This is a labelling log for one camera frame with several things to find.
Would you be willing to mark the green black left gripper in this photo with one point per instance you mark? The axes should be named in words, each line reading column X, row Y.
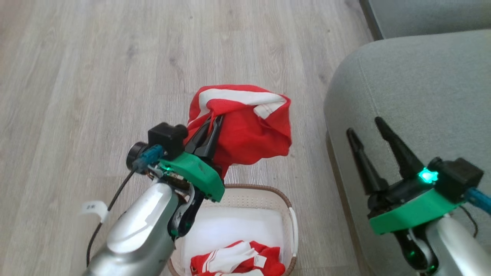
column 197, row 174

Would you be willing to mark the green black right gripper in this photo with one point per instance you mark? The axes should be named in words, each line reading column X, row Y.
column 410, row 211

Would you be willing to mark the red garment with white band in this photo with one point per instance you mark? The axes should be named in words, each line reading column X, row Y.
column 253, row 134

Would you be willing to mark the red white striped-trim garment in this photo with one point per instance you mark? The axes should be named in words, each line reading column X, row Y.
column 234, row 260

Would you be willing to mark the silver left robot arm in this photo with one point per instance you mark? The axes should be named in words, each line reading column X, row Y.
column 134, row 230

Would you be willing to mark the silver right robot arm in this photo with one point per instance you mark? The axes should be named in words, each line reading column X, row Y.
column 460, row 249

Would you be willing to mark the white laundry basket brown rim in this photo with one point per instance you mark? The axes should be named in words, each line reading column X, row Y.
column 238, row 226

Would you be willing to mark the light grey sofa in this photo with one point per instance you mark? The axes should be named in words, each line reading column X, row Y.
column 414, row 84

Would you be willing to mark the dark grey sofa section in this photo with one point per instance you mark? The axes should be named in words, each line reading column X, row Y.
column 429, row 15

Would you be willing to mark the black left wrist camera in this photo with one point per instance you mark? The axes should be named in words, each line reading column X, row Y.
column 167, row 138

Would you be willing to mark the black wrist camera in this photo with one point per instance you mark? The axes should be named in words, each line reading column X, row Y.
column 167, row 138
column 458, row 176

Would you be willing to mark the blue left camera plug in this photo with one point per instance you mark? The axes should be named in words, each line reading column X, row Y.
column 147, row 157

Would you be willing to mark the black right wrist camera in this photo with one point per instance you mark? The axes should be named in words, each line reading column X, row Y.
column 458, row 176

